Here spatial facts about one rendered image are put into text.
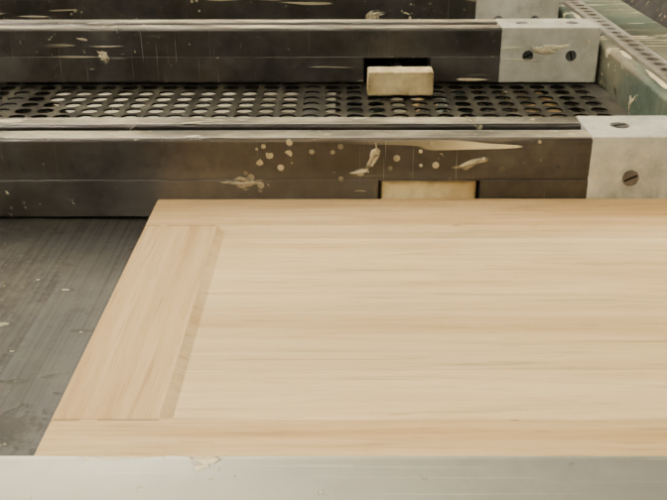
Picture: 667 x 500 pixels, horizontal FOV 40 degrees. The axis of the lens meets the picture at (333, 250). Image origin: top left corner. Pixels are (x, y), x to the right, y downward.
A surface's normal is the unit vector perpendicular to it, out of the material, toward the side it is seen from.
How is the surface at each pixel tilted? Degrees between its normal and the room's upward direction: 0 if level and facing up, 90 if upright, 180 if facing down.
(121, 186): 90
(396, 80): 90
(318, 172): 90
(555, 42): 90
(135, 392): 60
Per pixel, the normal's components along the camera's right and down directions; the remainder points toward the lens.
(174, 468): 0.00, -0.91
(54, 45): 0.00, 0.42
